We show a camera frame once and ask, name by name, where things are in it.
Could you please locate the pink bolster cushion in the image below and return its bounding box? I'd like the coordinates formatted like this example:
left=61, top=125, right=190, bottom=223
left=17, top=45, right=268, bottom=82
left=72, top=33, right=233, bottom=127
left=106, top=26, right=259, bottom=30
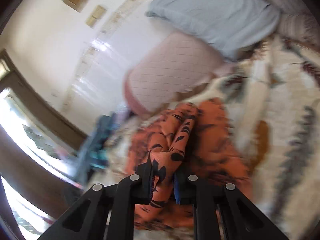
left=124, top=33, right=225, bottom=114

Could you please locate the golden light switch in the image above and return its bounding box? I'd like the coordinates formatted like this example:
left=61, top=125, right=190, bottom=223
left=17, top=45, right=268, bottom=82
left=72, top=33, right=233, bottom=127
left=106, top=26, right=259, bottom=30
left=86, top=5, right=107, bottom=28

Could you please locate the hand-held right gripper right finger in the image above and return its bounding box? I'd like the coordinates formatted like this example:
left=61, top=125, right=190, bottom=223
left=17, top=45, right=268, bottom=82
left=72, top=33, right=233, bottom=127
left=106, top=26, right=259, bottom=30
left=174, top=172, right=290, bottom=240

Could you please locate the teal striped cloth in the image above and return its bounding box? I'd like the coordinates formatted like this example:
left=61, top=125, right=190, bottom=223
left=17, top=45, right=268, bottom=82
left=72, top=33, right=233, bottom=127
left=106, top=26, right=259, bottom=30
left=87, top=150, right=108, bottom=170

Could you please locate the blue-grey cloth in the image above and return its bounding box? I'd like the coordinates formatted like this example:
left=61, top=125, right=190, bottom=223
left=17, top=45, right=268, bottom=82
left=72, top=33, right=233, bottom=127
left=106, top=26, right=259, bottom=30
left=77, top=115, right=118, bottom=183

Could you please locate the light blue pillow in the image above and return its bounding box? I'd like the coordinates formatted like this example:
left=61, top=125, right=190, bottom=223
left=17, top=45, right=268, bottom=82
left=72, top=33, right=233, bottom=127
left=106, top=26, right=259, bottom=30
left=145, top=0, right=280, bottom=62

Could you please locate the orange black floral garment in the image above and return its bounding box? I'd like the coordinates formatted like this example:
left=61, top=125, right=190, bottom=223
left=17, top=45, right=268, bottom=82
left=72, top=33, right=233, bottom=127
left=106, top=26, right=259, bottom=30
left=124, top=97, right=253, bottom=233

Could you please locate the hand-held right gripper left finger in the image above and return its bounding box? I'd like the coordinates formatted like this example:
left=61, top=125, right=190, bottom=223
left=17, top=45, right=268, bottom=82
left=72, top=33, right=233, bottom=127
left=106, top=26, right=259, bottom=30
left=36, top=159, right=155, bottom=240

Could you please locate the striped floral sofa cushion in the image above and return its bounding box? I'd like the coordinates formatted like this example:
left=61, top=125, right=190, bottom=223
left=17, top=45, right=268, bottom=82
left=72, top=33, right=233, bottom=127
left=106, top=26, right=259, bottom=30
left=260, top=0, right=320, bottom=45

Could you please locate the leaf print quilted blanket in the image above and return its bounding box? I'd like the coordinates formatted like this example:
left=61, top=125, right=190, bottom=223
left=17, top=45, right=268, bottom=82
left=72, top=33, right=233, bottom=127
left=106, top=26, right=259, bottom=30
left=87, top=32, right=320, bottom=240

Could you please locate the wooden door with stained glass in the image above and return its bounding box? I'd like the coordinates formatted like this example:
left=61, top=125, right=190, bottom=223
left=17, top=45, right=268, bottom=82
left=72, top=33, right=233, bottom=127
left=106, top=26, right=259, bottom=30
left=0, top=49, right=88, bottom=240

